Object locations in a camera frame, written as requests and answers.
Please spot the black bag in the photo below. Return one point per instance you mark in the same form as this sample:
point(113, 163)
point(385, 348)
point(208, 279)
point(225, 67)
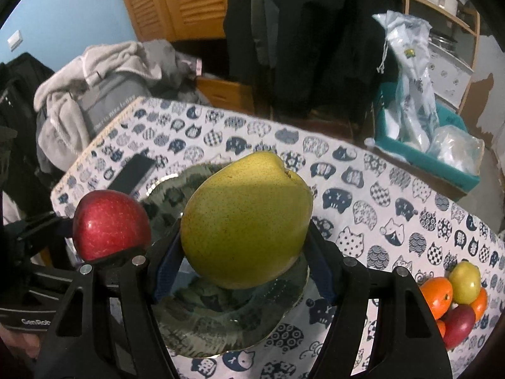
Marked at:
point(27, 185)

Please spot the green pear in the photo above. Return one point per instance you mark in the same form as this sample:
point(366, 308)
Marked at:
point(247, 224)

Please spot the grey white clothes pile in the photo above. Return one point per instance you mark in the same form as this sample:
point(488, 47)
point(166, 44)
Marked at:
point(75, 104)

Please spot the large orange with stem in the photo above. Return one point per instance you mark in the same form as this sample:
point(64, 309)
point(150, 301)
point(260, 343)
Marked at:
point(438, 294)

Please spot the black smartphone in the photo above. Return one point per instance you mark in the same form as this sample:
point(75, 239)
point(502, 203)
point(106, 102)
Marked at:
point(133, 175)

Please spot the white patterned cabinet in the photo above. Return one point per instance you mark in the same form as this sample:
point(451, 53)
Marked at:
point(449, 75)

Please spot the wooden shelf rack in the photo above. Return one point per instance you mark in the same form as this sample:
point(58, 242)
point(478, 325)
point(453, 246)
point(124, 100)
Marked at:
point(464, 27)

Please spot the cat pattern tablecloth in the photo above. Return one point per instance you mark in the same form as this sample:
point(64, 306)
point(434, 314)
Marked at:
point(390, 217)

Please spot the clear plastic bag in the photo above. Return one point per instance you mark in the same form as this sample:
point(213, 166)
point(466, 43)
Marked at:
point(458, 149)

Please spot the teal storage box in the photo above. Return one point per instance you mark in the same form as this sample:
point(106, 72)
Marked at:
point(421, 162)

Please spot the steel pot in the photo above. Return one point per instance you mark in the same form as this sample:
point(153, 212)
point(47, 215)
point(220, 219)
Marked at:
point(443, 41)

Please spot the yellow-green pear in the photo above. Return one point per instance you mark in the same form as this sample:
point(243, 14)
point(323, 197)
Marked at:
point(465, 279)

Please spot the person's left hand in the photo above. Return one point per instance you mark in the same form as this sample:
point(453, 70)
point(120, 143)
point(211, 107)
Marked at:
point(29, 343)

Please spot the white printed plastic bag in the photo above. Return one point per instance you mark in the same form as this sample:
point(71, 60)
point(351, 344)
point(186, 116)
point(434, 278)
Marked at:
point(411, 117)

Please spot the large red apple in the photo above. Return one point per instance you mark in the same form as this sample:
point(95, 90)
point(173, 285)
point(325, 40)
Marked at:
point(106, 222)

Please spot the white light switch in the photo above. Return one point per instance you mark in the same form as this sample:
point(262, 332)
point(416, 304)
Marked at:
point(15, 40)

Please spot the orange mandarin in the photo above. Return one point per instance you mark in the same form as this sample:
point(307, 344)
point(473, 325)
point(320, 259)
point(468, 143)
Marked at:
point(479, 305)
point(441, 327)

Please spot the black hanging coat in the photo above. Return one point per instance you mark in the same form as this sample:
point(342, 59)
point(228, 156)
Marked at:
point(323, 56)

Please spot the wooden drawer box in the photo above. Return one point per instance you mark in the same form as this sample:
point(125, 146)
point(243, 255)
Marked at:
point(227, 95)

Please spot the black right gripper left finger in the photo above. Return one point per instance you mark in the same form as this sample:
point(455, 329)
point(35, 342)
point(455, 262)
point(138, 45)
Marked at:
point(105, 326)

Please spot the wooden louvred wardrobe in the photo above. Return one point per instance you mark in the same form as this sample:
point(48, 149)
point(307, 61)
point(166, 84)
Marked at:
point(177, 20)

